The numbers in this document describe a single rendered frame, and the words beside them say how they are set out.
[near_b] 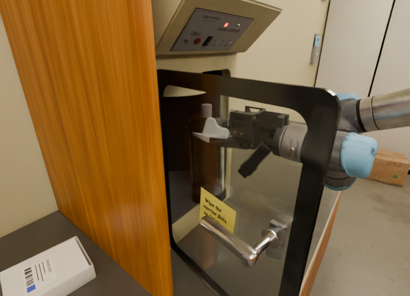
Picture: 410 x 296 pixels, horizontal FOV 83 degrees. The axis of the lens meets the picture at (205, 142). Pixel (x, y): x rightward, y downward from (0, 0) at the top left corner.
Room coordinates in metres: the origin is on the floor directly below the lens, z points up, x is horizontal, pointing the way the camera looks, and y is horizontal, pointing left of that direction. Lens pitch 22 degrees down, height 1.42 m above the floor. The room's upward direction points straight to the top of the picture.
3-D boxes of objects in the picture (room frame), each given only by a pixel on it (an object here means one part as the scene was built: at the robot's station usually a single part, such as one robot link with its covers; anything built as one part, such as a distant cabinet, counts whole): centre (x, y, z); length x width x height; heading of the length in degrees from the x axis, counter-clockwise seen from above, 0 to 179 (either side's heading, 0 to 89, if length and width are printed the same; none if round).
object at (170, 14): (0.52, -0.04, 1.46); 0.32 x 0.11 x 0.10; 142
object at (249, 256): (0.23, -0.04, 1.20); 0.10 x 0.05 x 0.03; 42
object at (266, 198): (0.31, -0.01, 1.19); 0.30 x 0.01 x 0.40; 42
